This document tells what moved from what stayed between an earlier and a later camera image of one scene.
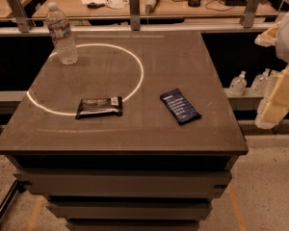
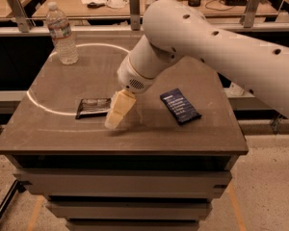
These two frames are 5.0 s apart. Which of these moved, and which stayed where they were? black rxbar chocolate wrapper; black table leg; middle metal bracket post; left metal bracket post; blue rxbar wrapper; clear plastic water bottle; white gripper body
Moved: white gripper body
Stayed: left metal bracket post; middle metal bracket post; blue rxbar wrapper; black rxbar chocolate wrapper; clear plastic water bottle; black table leg
